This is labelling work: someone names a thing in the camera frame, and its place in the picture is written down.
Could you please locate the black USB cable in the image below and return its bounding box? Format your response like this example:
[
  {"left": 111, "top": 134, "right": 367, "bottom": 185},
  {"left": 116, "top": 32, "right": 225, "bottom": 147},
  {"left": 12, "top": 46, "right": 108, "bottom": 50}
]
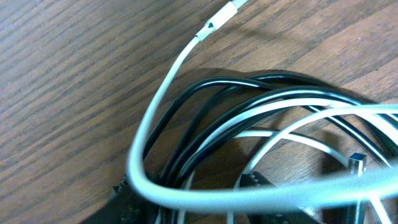
[{"left": 141, "top": 70, "right": 398, "bottom": 224}]

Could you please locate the white USB cable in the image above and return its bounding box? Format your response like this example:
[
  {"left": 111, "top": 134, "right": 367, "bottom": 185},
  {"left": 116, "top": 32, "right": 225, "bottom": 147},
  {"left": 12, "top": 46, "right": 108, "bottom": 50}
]
[{"left": 125, "top": 0, "right": 398, "bottom": 224}]

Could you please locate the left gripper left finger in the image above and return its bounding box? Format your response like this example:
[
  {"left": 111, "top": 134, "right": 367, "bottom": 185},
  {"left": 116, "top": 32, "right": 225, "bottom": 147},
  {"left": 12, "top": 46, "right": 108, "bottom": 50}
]
[{"left": 81, "top": 179, "right": 159, "bottom": 224}]

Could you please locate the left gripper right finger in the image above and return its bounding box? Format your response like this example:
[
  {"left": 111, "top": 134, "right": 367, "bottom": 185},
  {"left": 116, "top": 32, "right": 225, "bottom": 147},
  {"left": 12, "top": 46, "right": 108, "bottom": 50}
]
[{"left": 238, "top": 171, "right": 319, "bottom": 224}]

